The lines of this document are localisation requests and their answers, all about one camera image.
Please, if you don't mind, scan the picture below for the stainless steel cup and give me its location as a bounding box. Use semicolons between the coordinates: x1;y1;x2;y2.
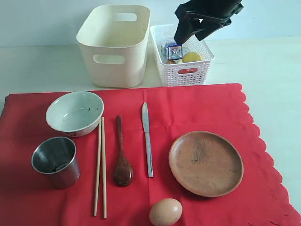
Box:
31;137;80;189

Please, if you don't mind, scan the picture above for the wooden chopstick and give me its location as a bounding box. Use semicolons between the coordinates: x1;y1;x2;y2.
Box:
94;118;102;217
101;117;107;219

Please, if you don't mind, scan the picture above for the yellow lemon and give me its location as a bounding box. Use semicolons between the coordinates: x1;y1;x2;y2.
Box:
182;51;203;63

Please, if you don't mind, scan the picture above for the orange fried chicken piece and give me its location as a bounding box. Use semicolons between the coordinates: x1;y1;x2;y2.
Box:
166;60;176;65

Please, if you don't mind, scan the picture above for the cream plastic storage bin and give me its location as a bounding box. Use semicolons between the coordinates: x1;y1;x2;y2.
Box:
76;5;151;88

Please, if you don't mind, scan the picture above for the brown egg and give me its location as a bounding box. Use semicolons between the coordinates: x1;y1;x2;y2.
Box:
149;198;182;226

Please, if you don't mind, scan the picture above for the brown wooden plate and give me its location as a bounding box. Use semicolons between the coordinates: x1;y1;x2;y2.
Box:
168;131;244;198

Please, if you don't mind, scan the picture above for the dark wooden spoon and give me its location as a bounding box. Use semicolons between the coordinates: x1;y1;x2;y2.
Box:
113;115;133;187

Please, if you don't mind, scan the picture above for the silver table knife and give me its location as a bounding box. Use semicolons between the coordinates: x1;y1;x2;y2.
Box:
142;102;154;178

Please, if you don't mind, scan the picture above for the red toy sausage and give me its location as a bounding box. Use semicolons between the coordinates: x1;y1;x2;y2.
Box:
178;68;198;74

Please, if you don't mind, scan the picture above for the left wooden chopstick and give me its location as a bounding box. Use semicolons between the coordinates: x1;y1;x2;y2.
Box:
94;118;102;217

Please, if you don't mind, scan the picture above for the white perforated plastic basket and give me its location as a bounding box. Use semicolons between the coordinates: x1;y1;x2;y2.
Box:
150;24;214;86

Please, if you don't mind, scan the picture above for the white ceramic bowl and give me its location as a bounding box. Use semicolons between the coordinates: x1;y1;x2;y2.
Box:
46;91;104;137

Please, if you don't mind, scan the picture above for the right wooden chopstick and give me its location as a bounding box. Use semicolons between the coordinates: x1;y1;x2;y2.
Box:
101;117;107;219

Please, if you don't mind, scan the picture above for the blue white milk carton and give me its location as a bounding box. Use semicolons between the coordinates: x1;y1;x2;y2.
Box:
161;40;183;60

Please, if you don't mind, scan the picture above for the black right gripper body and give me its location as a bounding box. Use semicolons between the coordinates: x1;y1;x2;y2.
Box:
175;0;243;23

